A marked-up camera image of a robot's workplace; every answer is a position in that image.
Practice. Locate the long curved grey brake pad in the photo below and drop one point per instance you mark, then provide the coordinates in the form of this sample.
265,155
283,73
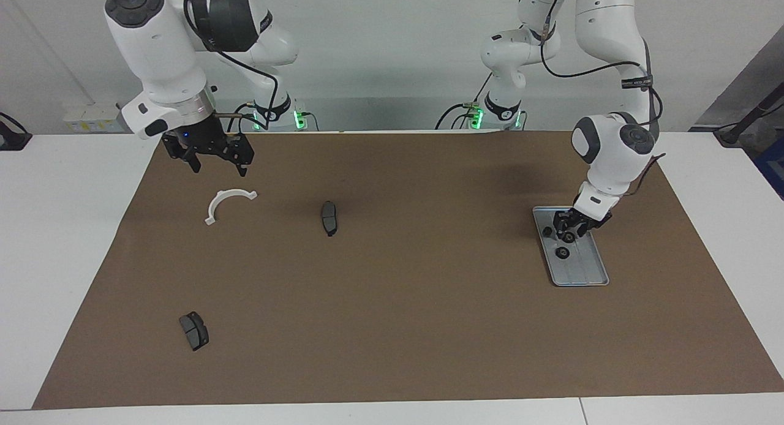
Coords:
329,217

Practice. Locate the silver metal tray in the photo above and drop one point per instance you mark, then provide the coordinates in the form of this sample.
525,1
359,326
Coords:
582,269

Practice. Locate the black clamp mount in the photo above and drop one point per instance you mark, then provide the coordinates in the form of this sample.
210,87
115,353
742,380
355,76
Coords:
12,140

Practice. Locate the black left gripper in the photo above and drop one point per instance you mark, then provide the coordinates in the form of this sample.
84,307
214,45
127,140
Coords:
579,220

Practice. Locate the short grey brake pad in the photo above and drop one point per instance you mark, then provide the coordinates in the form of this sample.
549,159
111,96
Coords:
195,332

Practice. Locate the white semicircular plastic bracket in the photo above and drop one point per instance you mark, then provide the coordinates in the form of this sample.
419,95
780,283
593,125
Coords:
210,219

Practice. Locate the black stand leg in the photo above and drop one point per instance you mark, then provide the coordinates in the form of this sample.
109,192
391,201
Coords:
729,134

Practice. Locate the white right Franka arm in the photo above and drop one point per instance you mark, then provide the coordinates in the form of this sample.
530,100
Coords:
153,39

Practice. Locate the blue crate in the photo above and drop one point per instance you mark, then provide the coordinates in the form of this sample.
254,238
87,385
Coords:
773,168

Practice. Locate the brown paper table mat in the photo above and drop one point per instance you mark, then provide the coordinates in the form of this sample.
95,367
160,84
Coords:
398,321

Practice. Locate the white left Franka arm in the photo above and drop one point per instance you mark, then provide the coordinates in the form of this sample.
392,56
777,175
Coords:
612,21

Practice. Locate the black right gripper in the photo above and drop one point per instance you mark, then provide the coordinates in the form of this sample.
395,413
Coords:
205,140

